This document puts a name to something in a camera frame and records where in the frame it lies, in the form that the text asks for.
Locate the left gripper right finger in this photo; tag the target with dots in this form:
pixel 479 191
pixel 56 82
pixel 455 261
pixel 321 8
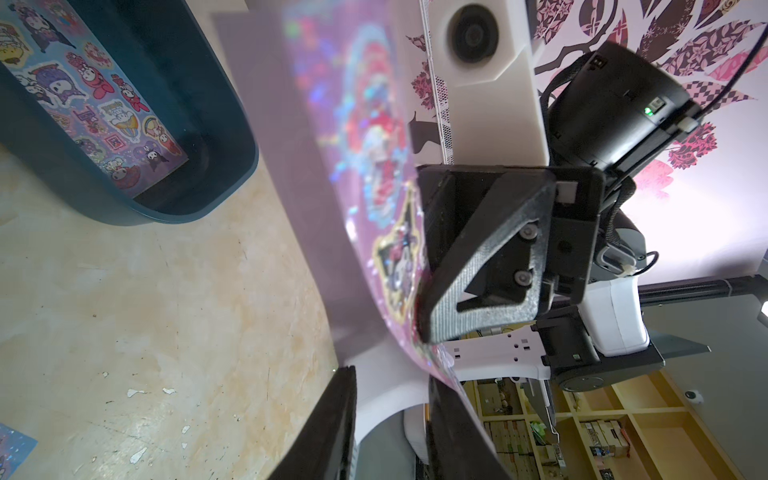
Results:
pixel 457 445

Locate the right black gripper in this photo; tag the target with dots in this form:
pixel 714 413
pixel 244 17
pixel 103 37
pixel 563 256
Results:
pixel 487 228

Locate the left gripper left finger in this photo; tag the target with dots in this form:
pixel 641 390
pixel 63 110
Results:
pixel 325 445

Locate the teal plastic storage box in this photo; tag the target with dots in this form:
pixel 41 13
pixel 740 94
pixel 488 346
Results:
pixel 162 49

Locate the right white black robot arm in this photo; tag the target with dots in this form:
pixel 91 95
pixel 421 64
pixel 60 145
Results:
pixel 586 335

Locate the wooden storage shelf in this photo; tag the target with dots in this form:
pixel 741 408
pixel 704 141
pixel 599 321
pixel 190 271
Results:
pixel 637 429

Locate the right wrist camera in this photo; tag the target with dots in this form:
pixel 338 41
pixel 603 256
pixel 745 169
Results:
pixel 481 53

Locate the white wire shelf basket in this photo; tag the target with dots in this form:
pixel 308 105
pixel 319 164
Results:
pixel 439 90

